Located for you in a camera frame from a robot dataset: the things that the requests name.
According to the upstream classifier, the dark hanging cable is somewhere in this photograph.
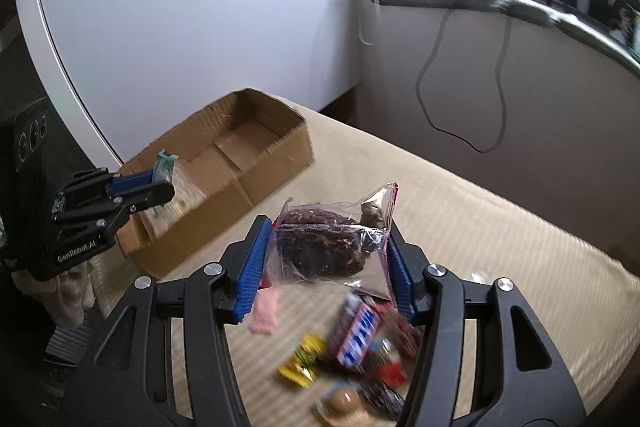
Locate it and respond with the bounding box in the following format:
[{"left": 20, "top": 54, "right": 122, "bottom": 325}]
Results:
[{"left": 416, "top": 0, "right": 513, "bottom": 155}]

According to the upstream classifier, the striped bed sheet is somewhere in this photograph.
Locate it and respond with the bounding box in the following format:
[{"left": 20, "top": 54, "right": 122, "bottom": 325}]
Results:
[{"left": 95, "top": 104, "right": 640, "bottom": 427}]

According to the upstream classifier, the pink candy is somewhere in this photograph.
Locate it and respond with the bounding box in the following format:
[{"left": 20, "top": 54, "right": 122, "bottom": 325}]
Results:
[{"left": 250, "top": 289, "right": 279, "bottom": 336}]

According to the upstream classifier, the brown chocolate bar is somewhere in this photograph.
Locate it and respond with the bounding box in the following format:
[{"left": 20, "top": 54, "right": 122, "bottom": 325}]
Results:
[{"left": 330, "top": 294, "right": 384, "bottom": 375}]

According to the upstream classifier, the beige round snack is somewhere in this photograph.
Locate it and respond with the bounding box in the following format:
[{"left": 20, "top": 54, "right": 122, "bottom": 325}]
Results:
[{"left": 316, "top": 384, "right": 372, "bottom": 426}]

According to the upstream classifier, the colorful egg-shaped snack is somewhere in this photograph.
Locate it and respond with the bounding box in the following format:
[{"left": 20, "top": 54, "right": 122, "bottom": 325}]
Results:
[{"left": 370, "top": 338, "right": 413, "bottom": 388}]

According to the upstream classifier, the clear red-topped bag of dark snacks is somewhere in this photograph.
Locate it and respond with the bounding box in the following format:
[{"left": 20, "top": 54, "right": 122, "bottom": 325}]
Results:
[{"left": 263, "top": 182, "right": 399, "bottom": 303}]

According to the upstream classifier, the brown cardboard box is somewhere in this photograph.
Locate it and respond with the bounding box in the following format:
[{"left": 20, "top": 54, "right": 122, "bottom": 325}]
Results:
[{"left": 116, "top": 88, "right": 312, "bottom": 279}]

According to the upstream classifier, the potted spider plant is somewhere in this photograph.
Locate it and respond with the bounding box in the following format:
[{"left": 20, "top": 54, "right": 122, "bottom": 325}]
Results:
[{"left": 606, "top": 0, "right": 640, "bottom": 48}]

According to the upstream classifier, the white fluffy cloth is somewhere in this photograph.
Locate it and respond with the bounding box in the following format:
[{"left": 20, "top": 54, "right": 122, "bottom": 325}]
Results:
[{"left": 12, "top": 263, "right": 99, "bottom": 329}]

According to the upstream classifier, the dark brown snack packet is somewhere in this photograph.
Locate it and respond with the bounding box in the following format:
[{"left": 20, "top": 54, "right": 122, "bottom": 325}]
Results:
[
  {"left": 357, "top": 379, "right": 407, "bottom": 421},
  {"left": 382, "top": 307, "right": 424, "bottom": 358}
]

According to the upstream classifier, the white wardrobe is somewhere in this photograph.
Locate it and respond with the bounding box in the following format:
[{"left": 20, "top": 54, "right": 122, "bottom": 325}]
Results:
[{"left": 12, "top": 0, "right": 407, "bottom": 168}]

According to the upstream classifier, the green snack packet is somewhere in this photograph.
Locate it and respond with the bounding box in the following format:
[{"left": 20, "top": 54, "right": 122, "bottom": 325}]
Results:
[{"left": 152, "top": 150, "right": 181, "bottom": 185}]

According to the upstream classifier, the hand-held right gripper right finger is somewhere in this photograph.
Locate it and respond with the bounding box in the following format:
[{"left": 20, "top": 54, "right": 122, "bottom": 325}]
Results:
[{"left": 385, "top": 221, "right": 588, "bottom": 427}]

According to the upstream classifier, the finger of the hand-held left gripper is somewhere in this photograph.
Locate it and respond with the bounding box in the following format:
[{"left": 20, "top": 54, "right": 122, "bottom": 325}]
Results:
[
  {"left": 54, "top": 166, "right": 157, "bottom": 204},
  {"left": 51, "top": 181, "right": 177, "bottom": 231}
]

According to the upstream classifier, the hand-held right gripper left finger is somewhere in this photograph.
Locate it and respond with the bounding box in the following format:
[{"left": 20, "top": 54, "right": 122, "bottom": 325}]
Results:
[{"left": 52, "top": 214, "right": 275, "bottom": 427}]

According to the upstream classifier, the yellow candy packet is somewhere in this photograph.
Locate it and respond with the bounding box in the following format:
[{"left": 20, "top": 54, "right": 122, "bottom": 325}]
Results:
[{"left": 277, "top": 332, "right": 326, "bottom": 389}]

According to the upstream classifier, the grey windowsill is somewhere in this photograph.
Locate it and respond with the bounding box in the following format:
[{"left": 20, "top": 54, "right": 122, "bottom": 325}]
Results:
[{"left": 370, "top": 0, "right": 640, "bottom": 74}]

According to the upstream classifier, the beige printed packet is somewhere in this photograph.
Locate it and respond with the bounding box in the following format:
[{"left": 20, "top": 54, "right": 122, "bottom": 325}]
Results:
[{"left": 142, "top": 167, "right": 207, "bottom": 239}]

